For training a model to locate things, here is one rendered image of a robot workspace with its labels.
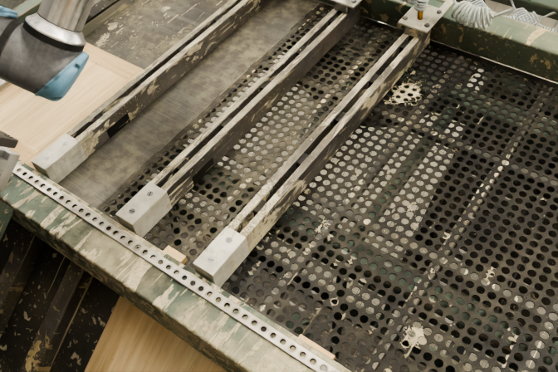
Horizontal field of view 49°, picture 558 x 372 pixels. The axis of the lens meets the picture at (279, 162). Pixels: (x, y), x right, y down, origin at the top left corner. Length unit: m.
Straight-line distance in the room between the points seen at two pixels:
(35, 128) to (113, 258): 0.60
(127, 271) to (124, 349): 0.36
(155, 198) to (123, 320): 0.39
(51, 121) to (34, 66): 0.75
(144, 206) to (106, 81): 0.60
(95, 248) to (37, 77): 0.50
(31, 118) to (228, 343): 1.00
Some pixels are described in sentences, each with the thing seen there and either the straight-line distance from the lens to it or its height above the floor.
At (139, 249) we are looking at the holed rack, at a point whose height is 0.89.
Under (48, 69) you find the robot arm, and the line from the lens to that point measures 1.25.
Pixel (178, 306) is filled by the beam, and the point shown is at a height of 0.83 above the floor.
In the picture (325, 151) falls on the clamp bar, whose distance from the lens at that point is 1.65.
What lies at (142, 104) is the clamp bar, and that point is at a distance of 1.93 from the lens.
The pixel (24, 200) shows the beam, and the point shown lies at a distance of 1.76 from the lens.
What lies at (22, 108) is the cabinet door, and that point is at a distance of 2.08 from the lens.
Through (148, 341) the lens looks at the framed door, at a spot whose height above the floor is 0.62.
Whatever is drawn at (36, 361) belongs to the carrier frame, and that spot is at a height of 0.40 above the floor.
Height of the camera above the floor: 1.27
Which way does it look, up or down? 2 degrees down
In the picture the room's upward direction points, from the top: 26 degrees clockwise
